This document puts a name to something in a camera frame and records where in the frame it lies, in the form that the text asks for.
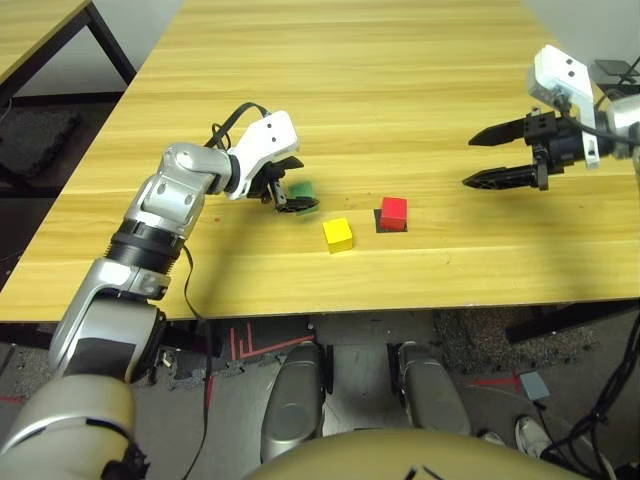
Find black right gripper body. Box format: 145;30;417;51
547;117;614;174

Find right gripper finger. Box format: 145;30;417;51
462;145;551;192
468;107;557;147

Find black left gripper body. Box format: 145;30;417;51
248;159;289;204

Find green wooden block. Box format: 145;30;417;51
287;180;320;217

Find yellow wooden block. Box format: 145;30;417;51
322;217;354;255

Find red wooden block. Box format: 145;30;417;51
379;196;409;232

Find black square mat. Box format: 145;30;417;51
373;208;411;235

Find grey robot left leg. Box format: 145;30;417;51
259;342;327;464

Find grey robot leg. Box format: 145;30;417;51
259;342;327;464
397;342;472;436

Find grey square floor pad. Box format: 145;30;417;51
519;372;551;401

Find grey robot right leg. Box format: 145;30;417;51
397;342;472;436

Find black foam floor pad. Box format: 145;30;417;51
0;109;81;179

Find tan robot torso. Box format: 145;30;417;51
244;428;586;480

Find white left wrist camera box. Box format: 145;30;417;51
227;109;301;201

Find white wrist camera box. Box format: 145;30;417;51
526;43;601;170
227;109;301;201

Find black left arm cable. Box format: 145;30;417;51
179;102;271;480

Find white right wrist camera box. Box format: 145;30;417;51
526;43;601;170

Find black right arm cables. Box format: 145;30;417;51
542;324;640;480

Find wooden side table black frame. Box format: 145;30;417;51
0;0;138;196

